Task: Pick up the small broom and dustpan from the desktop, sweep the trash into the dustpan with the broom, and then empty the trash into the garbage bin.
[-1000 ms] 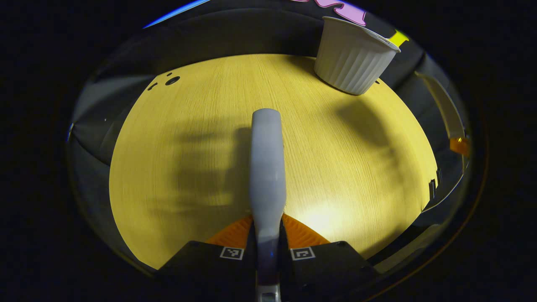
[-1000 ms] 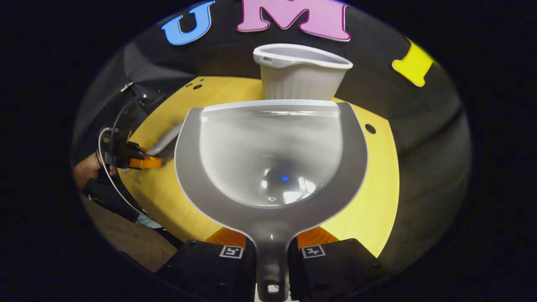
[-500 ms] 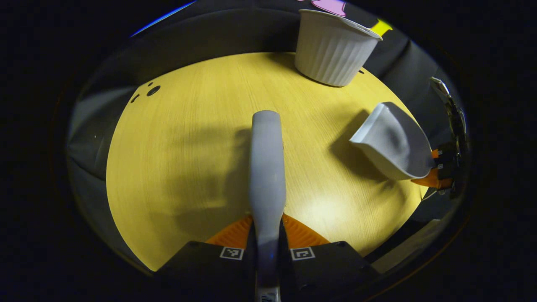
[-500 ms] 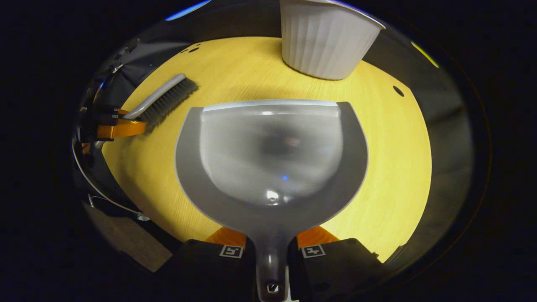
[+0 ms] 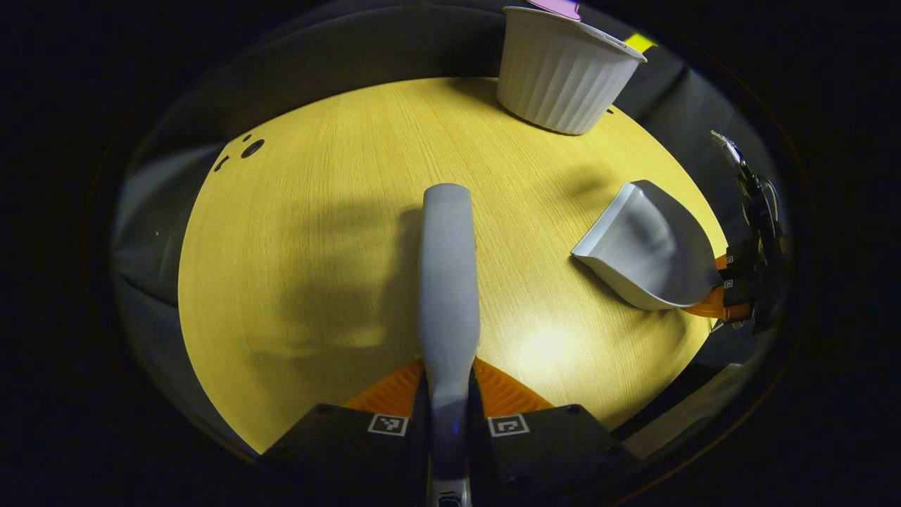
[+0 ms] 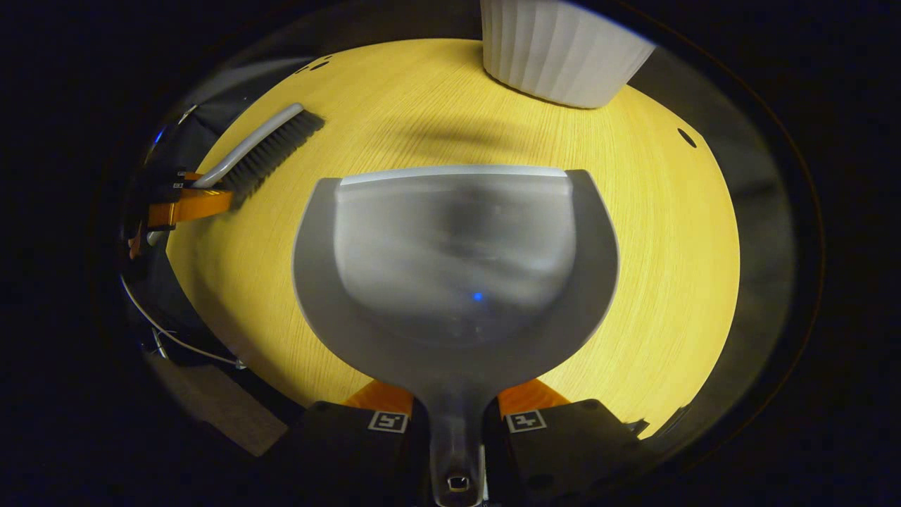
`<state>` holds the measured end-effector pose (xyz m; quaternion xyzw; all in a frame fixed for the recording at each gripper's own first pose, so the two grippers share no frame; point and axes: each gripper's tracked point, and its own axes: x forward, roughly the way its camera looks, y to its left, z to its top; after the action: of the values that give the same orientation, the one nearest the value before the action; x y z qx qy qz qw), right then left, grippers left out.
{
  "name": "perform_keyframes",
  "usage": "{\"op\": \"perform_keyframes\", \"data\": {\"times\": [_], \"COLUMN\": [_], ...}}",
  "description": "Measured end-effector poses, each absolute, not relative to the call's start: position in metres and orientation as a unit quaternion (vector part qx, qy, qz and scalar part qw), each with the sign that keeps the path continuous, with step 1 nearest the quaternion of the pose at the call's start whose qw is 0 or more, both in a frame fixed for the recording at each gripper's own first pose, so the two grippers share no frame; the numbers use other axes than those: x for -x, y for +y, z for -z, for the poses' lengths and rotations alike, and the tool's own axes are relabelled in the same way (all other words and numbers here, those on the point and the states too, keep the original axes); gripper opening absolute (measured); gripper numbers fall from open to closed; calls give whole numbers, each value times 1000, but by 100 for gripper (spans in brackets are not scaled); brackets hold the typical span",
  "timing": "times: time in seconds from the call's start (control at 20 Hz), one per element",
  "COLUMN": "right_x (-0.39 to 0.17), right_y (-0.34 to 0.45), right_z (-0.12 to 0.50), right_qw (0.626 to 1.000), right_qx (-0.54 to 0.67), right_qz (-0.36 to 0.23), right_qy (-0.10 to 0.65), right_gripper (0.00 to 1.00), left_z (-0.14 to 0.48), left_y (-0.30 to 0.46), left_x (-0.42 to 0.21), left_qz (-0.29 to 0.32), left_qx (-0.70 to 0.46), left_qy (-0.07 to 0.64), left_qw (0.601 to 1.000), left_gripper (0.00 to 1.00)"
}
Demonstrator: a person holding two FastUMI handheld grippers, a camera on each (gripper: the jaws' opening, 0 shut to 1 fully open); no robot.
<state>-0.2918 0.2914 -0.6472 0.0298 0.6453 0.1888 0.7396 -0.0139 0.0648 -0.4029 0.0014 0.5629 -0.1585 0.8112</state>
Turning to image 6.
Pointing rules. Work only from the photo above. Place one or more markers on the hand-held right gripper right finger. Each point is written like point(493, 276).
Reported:
point(563, 454)

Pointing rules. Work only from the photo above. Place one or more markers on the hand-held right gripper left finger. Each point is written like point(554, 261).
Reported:
point(366, 458)

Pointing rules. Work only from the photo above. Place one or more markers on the small grey broom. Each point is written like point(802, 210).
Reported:
point(267, 144)

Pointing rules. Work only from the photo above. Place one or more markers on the black backdrop cloth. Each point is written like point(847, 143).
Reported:
point(767, 211)

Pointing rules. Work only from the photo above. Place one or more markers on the wooden desktop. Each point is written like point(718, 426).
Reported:
point(669, 246)

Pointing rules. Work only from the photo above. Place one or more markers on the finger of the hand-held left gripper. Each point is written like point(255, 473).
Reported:
point(193, 204)
point(186, 179)

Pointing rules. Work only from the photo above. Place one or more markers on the grey ribbed garbage bin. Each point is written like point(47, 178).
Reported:
point(563, 49)

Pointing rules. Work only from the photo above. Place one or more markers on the grey dustpan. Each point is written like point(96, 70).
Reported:
point(454, 282)

